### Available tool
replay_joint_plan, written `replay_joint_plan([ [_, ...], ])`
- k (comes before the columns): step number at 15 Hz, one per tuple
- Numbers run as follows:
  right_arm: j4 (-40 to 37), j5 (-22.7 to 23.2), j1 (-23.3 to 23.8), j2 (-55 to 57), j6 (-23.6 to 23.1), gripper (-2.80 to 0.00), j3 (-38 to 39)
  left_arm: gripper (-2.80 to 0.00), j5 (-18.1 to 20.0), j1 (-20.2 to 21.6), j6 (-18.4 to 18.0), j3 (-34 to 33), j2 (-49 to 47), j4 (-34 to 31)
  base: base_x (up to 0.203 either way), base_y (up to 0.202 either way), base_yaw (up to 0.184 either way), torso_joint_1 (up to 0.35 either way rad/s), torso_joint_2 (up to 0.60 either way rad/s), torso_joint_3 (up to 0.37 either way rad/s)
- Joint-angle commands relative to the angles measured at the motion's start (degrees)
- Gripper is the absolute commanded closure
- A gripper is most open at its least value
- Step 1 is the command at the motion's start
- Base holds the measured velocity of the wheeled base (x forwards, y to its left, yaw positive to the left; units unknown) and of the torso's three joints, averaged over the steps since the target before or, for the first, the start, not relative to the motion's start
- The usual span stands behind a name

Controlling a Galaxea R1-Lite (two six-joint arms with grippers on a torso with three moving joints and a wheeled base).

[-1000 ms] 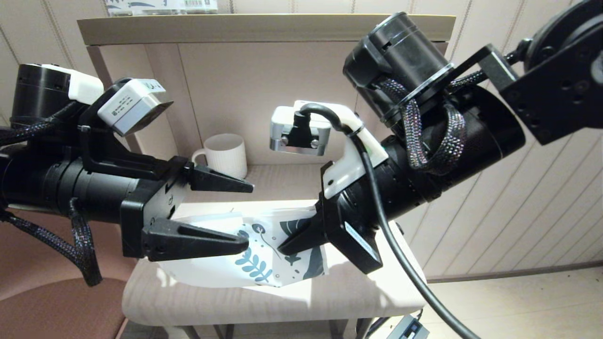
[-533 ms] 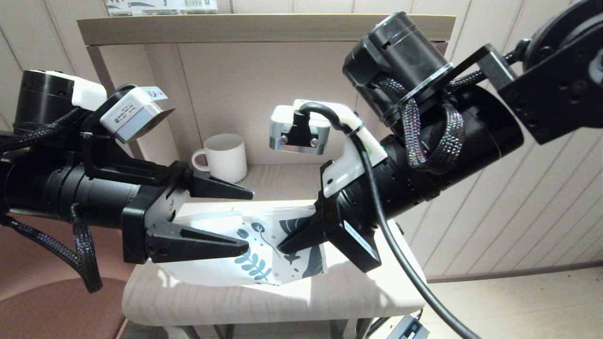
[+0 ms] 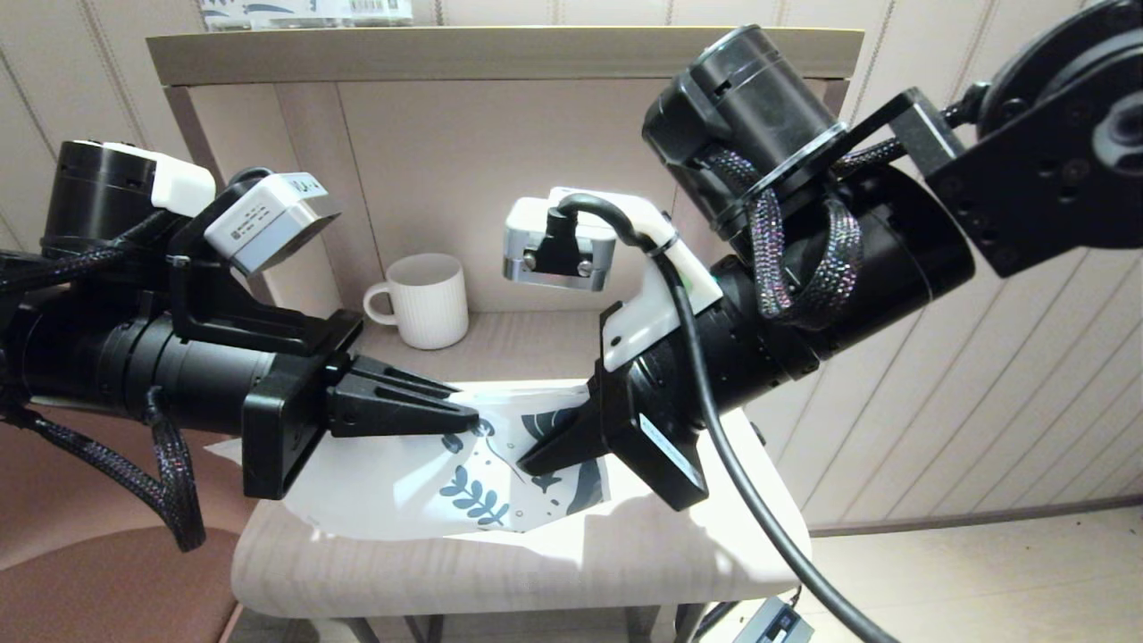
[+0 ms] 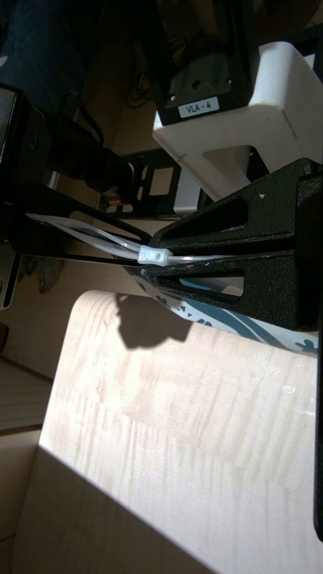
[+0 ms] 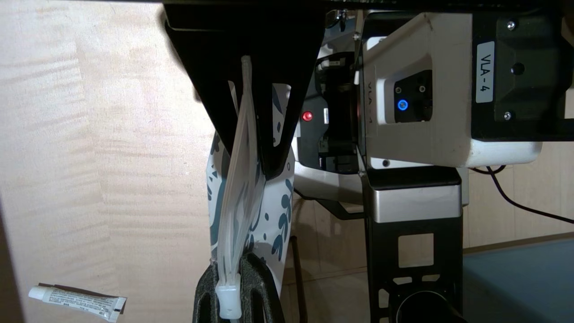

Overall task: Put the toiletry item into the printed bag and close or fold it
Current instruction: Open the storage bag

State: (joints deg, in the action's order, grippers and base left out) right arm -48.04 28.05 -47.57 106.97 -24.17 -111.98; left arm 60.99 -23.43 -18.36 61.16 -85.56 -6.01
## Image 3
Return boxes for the white floral plastic bag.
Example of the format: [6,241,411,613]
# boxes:
[204,381,614,542]

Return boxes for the white ribbed ceramic mug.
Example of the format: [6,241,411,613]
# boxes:
[363,253,471,351]

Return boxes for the light wooden desk with shelf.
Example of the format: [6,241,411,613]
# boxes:
[146,25,865,643]

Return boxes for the reddish brown chair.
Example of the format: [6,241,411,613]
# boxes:
[0,402,262,643]

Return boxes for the patterned package with barcode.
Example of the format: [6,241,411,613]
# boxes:
[198,0,414,33]

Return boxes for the braided black left arm cable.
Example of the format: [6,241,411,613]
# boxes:
[0,384,207,553]

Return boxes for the braided black arm cable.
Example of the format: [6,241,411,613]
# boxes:
[704,134,921,332]
[0,384,207,553]

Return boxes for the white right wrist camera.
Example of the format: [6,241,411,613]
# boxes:
[502,186,725,372]

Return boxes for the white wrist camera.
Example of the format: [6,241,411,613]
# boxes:
[502,186,725,372]
[204,171,343,277]

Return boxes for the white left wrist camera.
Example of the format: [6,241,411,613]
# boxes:
[204,171,343,277]

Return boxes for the braided black right arm cable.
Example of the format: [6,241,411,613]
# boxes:
[704,134,921,332]

